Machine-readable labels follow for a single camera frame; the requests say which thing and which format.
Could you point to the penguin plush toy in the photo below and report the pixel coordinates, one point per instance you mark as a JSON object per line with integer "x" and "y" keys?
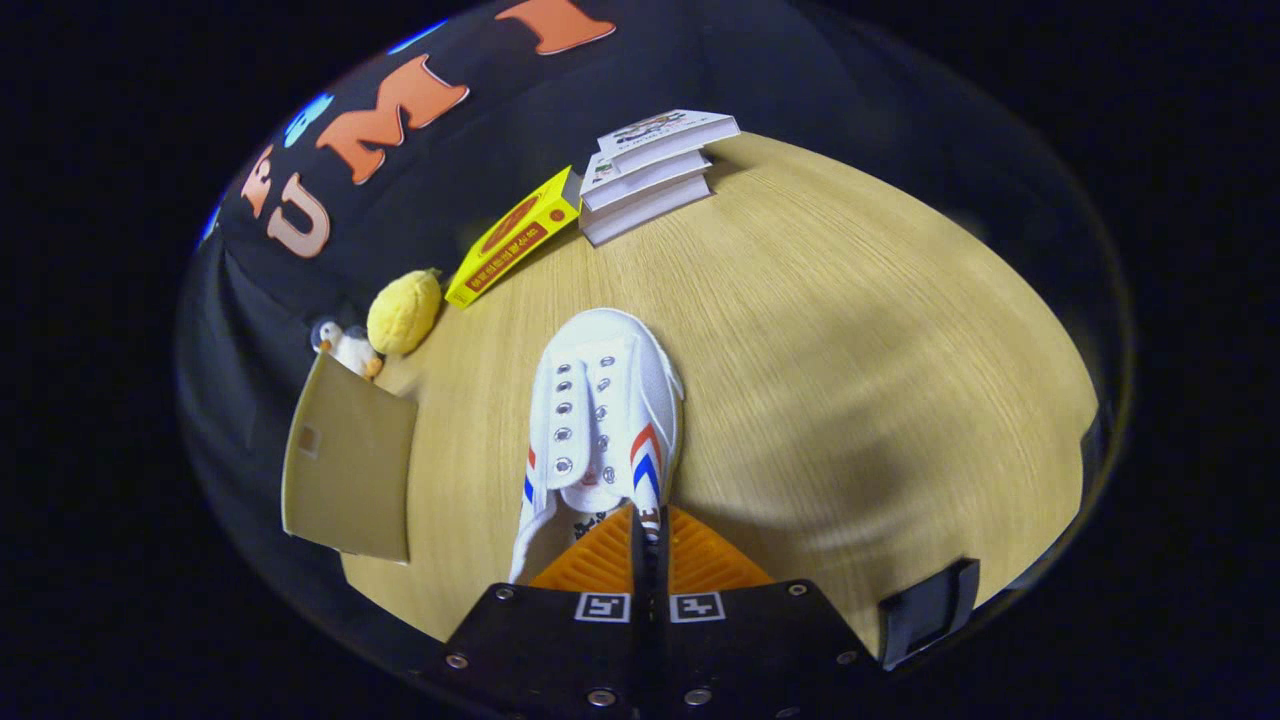
{"x": 350, "y": 348}

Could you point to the white canvas shoe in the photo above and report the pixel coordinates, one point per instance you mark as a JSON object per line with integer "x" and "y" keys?
{"x": 600, "y": 400}

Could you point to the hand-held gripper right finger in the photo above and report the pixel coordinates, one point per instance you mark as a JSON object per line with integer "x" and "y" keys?
{"x": 750, "y": 650}

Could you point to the white book with bird picture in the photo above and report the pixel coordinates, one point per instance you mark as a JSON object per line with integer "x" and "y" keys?
{"x": 665, "y": 135}

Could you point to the black clamp block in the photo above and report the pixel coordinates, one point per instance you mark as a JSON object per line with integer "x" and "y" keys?
{"x": 925, "y": 610}

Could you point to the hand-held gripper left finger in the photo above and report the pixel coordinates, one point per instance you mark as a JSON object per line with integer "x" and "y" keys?
{"x": 560, "y": 650}

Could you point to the white illustrated book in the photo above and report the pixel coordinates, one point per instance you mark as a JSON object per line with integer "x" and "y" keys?
{"x": 640, "y": 182}

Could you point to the yellow book with red circle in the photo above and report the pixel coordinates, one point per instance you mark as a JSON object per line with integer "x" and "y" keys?
{"x": 515, "y": 235}

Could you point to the white thick book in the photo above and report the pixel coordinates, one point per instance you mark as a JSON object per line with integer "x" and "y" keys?
{"x": 645, "y": 212}

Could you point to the yellow round plush toy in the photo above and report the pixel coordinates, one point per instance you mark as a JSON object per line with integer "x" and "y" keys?
{"x": 403, "y": 312}

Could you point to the beige fabric storage box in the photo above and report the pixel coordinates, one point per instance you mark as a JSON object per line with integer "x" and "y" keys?
{"x": 350, "y": 460}

